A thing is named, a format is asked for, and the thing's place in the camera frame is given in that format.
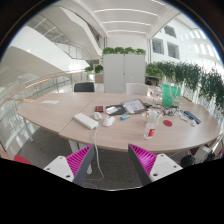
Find clear glass jug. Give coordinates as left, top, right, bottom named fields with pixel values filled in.
left=152, top=86, right=163, bottom=106

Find ceiling light strips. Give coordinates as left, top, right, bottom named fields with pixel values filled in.
left=93, top=0, right=168, bottom=35

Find green hedge plants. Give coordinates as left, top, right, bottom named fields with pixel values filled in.
left=145, top=59, right=224, bottom=111

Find wooden handrail glass railing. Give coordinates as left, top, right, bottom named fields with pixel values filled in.
left=0, top=69, right=86, bottom=105

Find dark blue keyboard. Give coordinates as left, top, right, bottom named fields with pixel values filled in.
left=183, top=110, right=202, bottom=125

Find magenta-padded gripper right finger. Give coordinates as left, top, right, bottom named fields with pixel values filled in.
left=127, top=143, right=184, bottom=186

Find white power strip cable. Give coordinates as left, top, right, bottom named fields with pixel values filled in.
left=94, top=126, right=106, bottom=182

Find white paper sheet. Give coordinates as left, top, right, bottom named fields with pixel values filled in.
left=41, top=99, right=61, bottom=105

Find white cabinet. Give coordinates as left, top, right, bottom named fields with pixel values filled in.
left=102, top=53, right=147, bottom=94

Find printed booklet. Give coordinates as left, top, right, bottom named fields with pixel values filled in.
left=121, top=98, right=148, bottom=115

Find flat round red coaster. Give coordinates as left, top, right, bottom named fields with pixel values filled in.
left=162, top=119, right=174, bottom=128

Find black chair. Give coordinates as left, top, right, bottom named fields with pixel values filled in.
left=73, top=81, right=96, bottom=93

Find black cable bundle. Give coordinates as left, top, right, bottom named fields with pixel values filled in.
left=159, top=105, right=183, bottom=118

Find clear plastic water bottle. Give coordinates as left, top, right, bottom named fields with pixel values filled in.
left=143, top=109, right=162, bottom=140

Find black notebook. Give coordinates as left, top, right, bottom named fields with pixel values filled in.
left=105, top=104, right=127, bottom=117

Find red chair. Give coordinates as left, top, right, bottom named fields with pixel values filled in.
left=13, top=154, right=32, bottom=165

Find green plants on cabinet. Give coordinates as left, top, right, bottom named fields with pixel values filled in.
left=101, top=46, right=147, bottom=56

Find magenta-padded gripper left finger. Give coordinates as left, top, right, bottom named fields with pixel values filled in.
left=43, top=143, right=96, bottom=187

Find white computer mouse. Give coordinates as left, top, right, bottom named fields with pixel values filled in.
left=102, top=115, right=116, bottom=128

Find potted green plants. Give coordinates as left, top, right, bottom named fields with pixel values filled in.
left=84, top=64, right=105, bottom=75

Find green tote bag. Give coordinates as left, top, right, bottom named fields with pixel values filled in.
left=161, top=83, right=182, bottom=108

